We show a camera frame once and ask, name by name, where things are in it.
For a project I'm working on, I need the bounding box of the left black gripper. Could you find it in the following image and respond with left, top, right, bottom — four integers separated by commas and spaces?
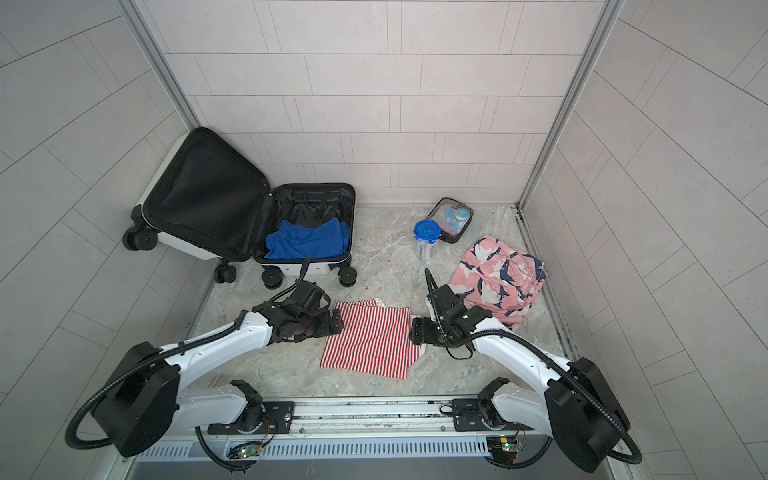
295, 307, 350, 341

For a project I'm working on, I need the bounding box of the circuit board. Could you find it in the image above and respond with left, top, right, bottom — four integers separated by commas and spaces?
227, 442, 264, 460
486, 436, 526, 465

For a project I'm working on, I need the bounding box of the right corner metal profile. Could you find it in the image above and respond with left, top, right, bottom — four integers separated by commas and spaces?
517, 0, 624, 212

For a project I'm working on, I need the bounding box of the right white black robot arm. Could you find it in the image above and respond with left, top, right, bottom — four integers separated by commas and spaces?
409, 278, 643, 473

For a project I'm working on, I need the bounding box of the clear cup with blue lid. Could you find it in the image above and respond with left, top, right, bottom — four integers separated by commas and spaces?
413, 219, 442, 261

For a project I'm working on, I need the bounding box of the white suitcase with black lining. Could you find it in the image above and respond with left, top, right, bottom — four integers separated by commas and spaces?
122, 127, 357, 290

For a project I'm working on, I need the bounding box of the right circuit board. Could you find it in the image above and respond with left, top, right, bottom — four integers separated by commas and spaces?
486, 436, 526, 465

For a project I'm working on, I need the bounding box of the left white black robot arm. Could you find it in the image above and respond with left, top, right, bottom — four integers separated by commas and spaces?
64, 280, 343, 457

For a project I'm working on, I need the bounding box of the left corner metal profile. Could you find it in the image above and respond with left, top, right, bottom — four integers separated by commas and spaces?
115, 0, 200, 130

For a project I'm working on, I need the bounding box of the blue t-shirt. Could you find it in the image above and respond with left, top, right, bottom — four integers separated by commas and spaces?
265, 218, 351, 260

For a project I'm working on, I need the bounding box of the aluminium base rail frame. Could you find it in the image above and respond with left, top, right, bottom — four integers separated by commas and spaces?
95, 394, 547, 479

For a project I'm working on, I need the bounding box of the pink navy patterned garment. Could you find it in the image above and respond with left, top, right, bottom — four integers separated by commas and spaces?
448, 235, 546, 329

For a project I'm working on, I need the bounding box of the red white striped shirt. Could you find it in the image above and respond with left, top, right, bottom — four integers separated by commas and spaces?
320, 299, 421, 380

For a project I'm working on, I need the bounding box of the corner metal profile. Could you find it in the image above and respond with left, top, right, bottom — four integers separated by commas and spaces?
115, 0, 200, 130
517, 0, 624, 212

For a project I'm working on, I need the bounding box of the left circuit board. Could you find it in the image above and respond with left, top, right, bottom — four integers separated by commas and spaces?
227, 442, 264, 460

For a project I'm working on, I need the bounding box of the clear toiletry pouch black trim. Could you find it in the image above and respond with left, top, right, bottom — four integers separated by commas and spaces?
426, 197, 474, 244

